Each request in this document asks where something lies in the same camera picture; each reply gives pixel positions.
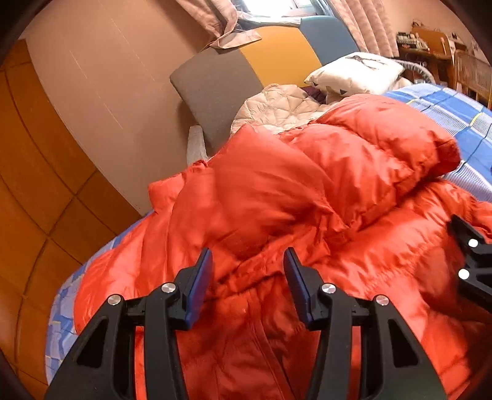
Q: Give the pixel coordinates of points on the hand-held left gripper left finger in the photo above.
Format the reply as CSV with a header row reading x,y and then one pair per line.
x,y
201,284

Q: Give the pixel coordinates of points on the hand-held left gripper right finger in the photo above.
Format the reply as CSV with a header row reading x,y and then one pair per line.
x,y
296,284

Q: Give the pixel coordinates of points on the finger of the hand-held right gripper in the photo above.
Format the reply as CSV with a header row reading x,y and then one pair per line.
x,y
476,265

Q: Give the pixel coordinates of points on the orange down jacket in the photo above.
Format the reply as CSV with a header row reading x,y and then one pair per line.
x,y
269,192

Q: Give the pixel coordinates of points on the blue plaid bed sheet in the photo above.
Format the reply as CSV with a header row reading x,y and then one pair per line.
x,y
472,142

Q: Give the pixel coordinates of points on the white cloth beside headboard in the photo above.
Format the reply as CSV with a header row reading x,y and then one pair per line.
x,y
196,144

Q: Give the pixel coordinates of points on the beige quilted jacket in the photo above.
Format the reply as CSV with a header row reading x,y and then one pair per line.
x,y
276,107

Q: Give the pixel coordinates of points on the wicker basket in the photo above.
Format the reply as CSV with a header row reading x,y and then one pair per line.
x,y
474,77

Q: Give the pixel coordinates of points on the grey yellow blue headboard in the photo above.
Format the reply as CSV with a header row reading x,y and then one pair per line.
x,y
215,88

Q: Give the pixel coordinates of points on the wooden wardrobe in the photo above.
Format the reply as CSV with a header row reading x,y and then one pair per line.
x,y
34,173

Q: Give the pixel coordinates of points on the white printed pillow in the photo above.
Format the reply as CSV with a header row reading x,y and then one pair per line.
x,y
357,73

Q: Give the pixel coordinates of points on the wooden desk with clutter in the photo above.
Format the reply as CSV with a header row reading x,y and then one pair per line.
x,y
430,44

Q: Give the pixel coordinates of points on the window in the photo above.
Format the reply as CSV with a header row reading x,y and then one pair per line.
x,y
276,5

